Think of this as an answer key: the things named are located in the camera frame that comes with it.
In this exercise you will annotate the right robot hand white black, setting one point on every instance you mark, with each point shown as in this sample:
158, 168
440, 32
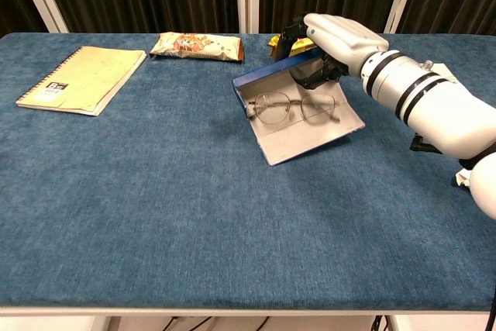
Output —
345, 40

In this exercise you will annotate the blue glasses case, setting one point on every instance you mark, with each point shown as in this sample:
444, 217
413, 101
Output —
302, 141

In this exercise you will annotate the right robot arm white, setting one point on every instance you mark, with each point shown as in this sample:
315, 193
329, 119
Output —
434, 102

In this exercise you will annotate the yellow biscuit packet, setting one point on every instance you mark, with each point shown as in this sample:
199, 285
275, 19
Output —
302, 46

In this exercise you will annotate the white paper booklet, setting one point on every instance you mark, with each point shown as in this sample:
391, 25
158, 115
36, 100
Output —
445, 71

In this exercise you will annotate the beige cartoon snack packet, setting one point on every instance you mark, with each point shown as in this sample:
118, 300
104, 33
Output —
193, 47

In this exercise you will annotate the blue fabric table cloth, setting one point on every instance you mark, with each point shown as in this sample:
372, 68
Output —
155, 211

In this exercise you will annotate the spiral bound kraft notebook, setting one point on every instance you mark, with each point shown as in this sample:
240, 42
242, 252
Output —
85, 79

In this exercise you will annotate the black-framed eyeglasses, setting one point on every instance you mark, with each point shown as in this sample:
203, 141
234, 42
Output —
251, 109

